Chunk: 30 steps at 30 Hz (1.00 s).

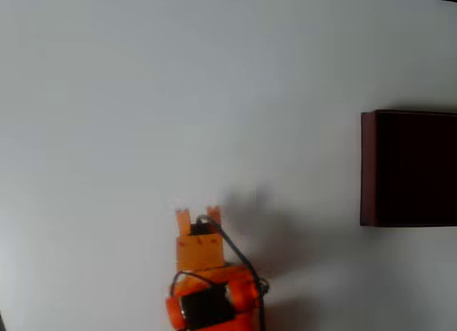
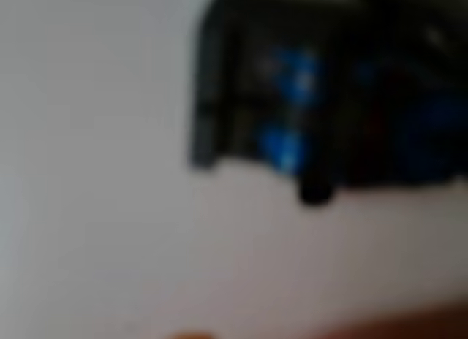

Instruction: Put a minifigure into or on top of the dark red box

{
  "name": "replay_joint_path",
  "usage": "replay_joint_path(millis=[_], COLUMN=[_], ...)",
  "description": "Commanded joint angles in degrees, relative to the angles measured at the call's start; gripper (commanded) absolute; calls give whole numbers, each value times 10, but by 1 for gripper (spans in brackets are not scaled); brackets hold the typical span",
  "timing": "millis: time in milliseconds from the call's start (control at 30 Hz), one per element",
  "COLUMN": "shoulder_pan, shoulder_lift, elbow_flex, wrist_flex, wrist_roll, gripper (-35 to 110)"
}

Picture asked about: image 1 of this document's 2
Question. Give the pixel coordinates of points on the light orange gripper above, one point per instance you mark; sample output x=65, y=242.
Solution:
x=199, y=252

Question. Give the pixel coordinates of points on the dark maroon box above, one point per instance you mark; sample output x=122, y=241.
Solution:
x=410, y=167

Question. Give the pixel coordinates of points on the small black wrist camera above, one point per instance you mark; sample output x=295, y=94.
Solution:
x=201, y=229

